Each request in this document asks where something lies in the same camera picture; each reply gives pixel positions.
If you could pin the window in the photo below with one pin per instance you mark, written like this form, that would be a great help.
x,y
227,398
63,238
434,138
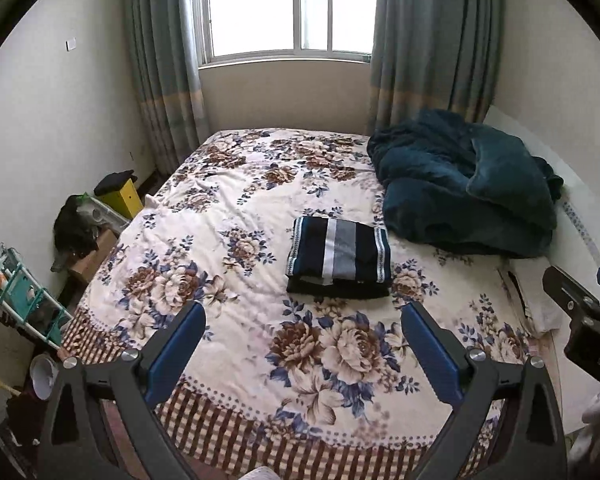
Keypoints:
x,y
290,5

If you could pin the white bed headboard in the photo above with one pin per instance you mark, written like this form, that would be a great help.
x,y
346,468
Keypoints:
x,y
580,240

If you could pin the yellow box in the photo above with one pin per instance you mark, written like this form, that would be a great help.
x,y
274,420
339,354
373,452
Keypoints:
x,y
125,200

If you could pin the white wall socket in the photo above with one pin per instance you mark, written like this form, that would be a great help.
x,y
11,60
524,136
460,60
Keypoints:
x,y
70,44

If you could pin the clear plastic container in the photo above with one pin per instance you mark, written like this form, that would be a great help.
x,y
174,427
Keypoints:
x,y
107,215

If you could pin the cardboard box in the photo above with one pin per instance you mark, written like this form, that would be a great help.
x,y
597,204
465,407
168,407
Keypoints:
x,y
92,257

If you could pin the wooden broom stick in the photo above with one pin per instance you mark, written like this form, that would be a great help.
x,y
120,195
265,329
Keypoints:
x,y
0,382

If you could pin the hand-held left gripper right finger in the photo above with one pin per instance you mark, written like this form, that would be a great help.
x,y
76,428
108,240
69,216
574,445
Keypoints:
x,y
432,355

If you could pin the dark teal plush blanket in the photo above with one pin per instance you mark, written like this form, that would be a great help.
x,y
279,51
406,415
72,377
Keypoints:
x,y
455,185

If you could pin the black cloth on box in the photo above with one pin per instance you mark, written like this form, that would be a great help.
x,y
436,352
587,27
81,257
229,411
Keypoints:
x,y
114,180

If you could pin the white bowl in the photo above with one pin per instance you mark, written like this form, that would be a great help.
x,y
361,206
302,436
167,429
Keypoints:
x,y
44,375

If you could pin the black bag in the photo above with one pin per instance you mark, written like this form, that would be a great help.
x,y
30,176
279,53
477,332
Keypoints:
x,y
75,230

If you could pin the floral printed blanket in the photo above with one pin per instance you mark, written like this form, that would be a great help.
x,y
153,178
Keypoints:
x,y
260,240

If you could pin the teal storage rack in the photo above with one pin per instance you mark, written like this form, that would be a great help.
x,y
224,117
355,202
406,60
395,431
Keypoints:
x,y
25,295

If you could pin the black garment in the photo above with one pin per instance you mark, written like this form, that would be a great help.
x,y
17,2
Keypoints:
x,y
335,290

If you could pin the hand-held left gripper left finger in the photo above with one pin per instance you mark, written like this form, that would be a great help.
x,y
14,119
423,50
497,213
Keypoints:
x,y
172,355

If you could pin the striped knit sweater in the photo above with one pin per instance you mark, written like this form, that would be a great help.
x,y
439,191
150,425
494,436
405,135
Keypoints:
x,y
337,250

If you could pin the grey-blue curtain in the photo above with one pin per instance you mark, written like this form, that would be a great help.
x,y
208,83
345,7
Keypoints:
x,y
430,45
162,60

